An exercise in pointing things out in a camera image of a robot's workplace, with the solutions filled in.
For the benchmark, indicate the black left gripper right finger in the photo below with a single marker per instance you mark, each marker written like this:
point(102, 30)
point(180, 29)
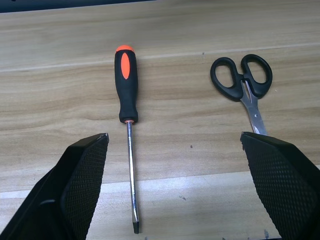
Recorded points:
point(280, 180)

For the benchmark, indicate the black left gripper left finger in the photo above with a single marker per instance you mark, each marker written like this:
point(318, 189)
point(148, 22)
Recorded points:
point(75, 180)

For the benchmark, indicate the orange and black screwdriver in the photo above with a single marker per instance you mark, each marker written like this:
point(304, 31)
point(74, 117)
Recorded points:
point(126, 87)

